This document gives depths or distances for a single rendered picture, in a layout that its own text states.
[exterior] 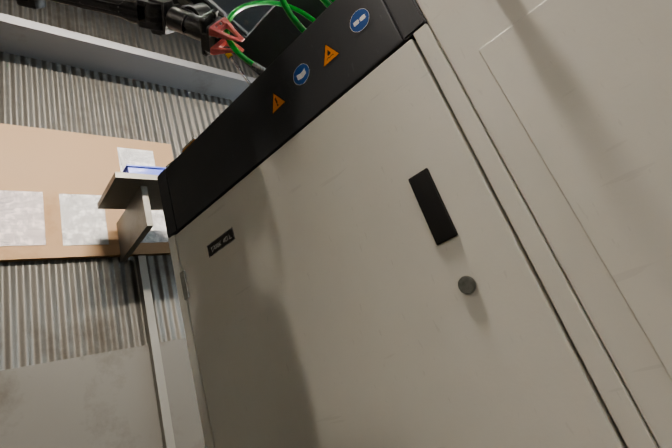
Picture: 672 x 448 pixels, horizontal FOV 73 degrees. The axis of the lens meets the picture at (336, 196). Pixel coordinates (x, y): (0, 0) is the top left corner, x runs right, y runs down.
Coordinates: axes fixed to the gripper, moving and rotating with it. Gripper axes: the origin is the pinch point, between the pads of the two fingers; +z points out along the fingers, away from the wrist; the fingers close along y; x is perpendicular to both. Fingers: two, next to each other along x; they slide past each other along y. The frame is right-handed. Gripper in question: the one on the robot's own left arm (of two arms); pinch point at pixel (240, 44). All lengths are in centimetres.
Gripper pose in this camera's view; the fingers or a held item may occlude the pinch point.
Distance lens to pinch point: 119.0
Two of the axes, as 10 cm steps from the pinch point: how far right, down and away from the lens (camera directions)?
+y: -1.5, 6.4, 7.5
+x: -4.0, 6.6, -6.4
